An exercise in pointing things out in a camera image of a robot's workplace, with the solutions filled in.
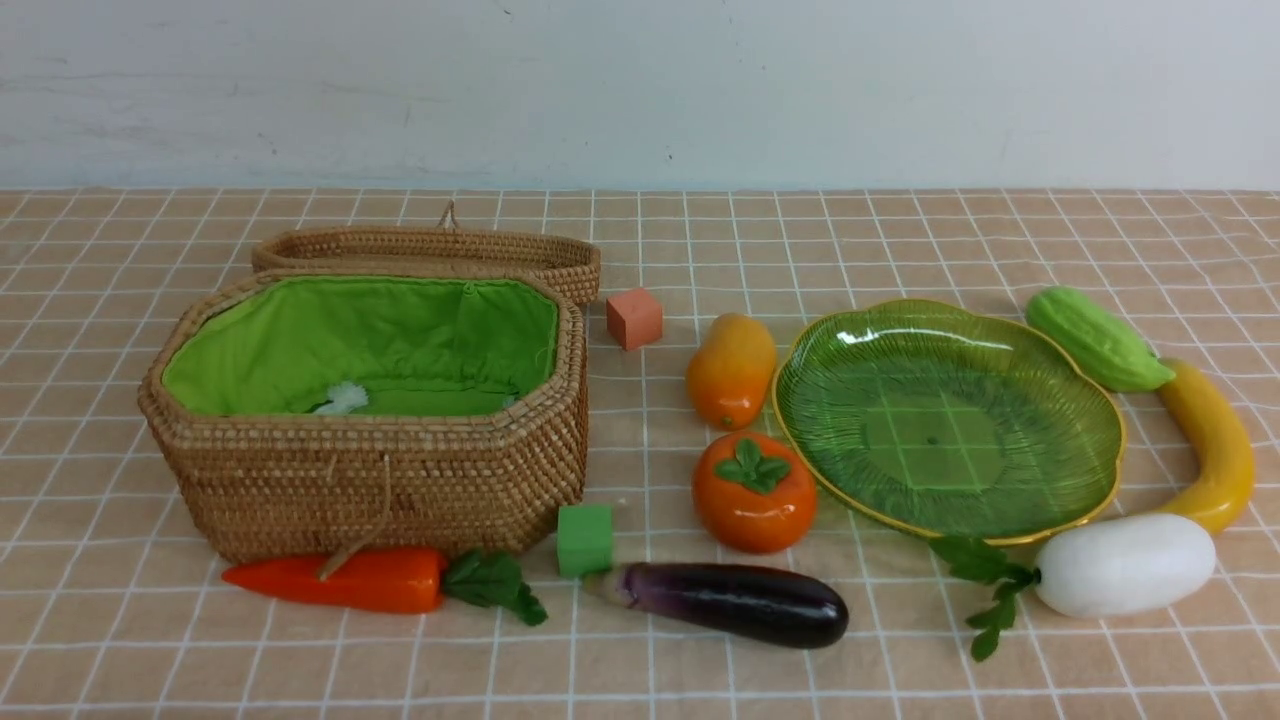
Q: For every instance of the orange yellow toy mango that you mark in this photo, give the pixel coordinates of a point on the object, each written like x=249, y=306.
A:
x=728, y=378

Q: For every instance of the orange toy persimmon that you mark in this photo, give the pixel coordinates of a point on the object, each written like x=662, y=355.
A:
x=753, y=493

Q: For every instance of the purple toy eggplant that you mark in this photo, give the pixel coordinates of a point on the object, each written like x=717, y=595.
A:
x=768, y=605

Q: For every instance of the orange toy carrot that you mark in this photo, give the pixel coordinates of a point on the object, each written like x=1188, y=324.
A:
x=403, y=581

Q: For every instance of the green toy bitter gourd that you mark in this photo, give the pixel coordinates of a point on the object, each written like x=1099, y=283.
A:
x=1106, y=348

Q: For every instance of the white toy radish with leaves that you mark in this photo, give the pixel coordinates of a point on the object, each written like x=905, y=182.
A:
x=1115, y=568

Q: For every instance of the yellow toy banana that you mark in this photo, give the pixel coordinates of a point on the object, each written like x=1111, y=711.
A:
x=1224, y=485

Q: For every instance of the orange foam cube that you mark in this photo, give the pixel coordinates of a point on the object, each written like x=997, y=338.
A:
x=634, y=318

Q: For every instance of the woven wicker basket lid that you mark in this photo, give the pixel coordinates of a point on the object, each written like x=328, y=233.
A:
x=570, y=266

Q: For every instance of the green foam cube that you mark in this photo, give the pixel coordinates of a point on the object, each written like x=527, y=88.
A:
x=584, y=539

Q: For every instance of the woven wicker basket green lining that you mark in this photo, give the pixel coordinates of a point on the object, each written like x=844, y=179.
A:
x=324, y=411

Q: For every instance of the green glass leaf plate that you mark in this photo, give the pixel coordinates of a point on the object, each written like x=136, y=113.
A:
x=940, y=422

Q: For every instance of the checkered beige tablecloth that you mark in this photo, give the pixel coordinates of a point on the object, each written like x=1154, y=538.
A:
x=113, y=607

